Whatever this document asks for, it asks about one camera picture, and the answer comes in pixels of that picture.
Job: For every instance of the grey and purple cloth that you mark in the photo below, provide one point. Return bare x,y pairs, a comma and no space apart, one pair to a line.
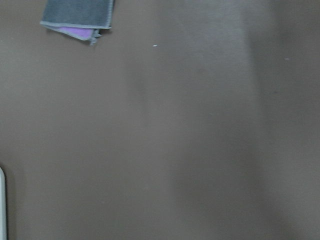
79,19

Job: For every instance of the white object at edge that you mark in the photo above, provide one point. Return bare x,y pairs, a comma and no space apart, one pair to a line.
3,208

